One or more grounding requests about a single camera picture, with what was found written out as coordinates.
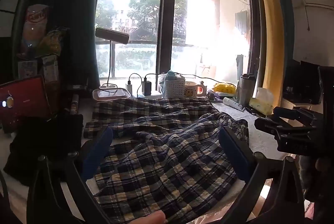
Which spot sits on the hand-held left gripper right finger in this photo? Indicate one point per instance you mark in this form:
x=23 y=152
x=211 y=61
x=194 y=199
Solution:
x=234 y=153

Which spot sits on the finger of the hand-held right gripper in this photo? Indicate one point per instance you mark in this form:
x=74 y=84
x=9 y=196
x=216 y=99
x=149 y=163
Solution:
x=268 y=126
x=287 y=112

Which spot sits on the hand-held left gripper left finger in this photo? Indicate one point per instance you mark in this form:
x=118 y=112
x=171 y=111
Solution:
x=97 y=153

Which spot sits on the plaid pants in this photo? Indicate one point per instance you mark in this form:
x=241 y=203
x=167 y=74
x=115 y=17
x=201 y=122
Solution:
x=161 y=161

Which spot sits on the white textured table cover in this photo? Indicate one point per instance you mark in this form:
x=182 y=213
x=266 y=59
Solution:
x=263 y=140

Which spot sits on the yellow tissue pack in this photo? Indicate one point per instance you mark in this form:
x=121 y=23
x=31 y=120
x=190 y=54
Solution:
x=261 y=106

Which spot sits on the black box device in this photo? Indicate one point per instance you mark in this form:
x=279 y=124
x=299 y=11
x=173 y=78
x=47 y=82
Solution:
x=300 y=83

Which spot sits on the white tube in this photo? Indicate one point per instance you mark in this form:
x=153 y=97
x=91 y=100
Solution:
x=233 y=104

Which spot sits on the steel thermos bottle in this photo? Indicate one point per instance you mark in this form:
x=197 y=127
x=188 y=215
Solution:
x=246 y=91

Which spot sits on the brown paper roll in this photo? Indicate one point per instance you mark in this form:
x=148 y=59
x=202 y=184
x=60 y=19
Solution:
x=74 y=104

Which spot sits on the yellow snack packet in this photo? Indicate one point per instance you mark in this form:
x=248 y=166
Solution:
x=224 y=88

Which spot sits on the beige lidded food container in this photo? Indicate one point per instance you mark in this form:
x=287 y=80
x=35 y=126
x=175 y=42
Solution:
x=111 y=95

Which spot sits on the black cloth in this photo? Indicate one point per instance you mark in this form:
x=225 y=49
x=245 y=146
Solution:
x=39 y=140

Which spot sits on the small dark green item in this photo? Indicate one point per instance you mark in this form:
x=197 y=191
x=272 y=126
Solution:
x=215 y=96

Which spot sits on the white charger block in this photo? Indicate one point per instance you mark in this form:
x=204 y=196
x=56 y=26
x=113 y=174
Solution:
x=129 y=88

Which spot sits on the white cartoon mug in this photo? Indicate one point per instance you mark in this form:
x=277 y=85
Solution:
x=190 y=89

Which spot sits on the white power strip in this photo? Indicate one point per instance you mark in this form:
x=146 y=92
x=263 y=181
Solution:
x=154 y=95

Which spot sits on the dark grey charger block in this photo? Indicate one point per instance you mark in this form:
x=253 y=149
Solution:
x=147 y=88

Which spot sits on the yellow curtain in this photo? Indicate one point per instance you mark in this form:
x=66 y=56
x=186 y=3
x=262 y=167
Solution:
x=268 y=31

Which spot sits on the person's leg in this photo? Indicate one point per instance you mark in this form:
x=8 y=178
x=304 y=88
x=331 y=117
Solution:
x=151 y=218

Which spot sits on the white perforated basket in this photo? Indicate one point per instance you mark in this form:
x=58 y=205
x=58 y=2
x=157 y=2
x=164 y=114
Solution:
x=174 y=88

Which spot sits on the clear plastic bag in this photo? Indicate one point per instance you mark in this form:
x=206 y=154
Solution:
x=161 y=89

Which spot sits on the small drink carton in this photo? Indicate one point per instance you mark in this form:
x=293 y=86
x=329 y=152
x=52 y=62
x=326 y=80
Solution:
x=27 y=69
x=50 y=69

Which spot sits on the blue cloth item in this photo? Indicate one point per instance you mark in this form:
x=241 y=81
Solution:
x=172 y=75

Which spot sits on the hanging laundry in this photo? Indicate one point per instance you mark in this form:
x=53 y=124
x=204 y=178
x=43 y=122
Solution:
x=241 y=22

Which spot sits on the white desk lamp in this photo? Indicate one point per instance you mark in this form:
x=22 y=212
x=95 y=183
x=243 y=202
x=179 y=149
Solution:
x=112 y=35

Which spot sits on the yellow snack bag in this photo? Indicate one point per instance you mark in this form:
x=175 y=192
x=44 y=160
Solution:
x=52 y=42

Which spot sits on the orange snack bag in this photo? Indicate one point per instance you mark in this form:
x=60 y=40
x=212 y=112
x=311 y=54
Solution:
x=35 y=28

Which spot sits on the dark curtain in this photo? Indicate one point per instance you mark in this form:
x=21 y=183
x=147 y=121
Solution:
x=75 y=5

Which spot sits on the dark window frame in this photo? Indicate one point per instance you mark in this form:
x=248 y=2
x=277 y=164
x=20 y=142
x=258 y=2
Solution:
x=165 y=18

